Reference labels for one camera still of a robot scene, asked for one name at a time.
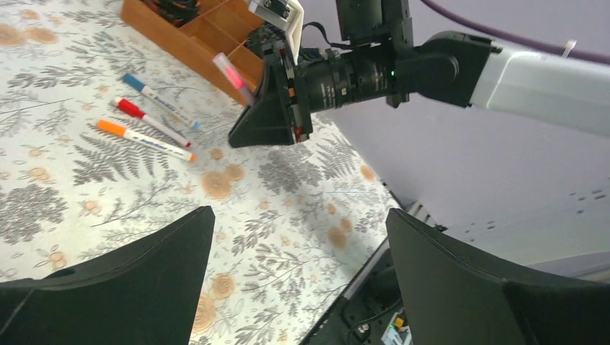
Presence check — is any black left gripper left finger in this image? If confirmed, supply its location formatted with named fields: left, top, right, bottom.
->
left=1, top=206, right=215, bottom=344

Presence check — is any orange compartment tray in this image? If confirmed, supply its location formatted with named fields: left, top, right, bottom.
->
left=120, top=0, right=263, bottom=105

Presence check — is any black cable coil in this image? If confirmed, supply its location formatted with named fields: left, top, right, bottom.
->
left=142, top=0, right=201, bottom=27

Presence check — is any white pen red tip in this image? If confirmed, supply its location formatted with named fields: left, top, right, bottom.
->
left=96, top=119, right=196, bottom=162
left=112, top=97, right=191, bottom=147

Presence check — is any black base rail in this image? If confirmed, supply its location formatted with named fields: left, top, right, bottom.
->
left=301, top=239, right=402, bottom=344

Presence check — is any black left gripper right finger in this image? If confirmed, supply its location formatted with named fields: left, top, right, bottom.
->
left=386, top=208, right=609, bottom=344

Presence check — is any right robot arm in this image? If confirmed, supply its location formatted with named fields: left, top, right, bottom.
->
left=228, top=1, right=609, bottom=147

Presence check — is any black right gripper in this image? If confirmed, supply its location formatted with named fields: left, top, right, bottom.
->
left=228, top=29, right=313, bottom=148

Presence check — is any white pen blue tip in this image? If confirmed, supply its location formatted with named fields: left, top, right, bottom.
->
left=121, top=73, right=200, bottom=129

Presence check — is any floral patterned mat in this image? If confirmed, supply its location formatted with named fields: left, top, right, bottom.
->
left=1, top=1, right=395, bottom=344

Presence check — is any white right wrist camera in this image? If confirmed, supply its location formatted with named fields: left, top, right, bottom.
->
left=247, top=0, right=304, bottom=65

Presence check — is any pink pen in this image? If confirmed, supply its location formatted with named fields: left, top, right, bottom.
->
left=212, top=52, right=255, bottom=106

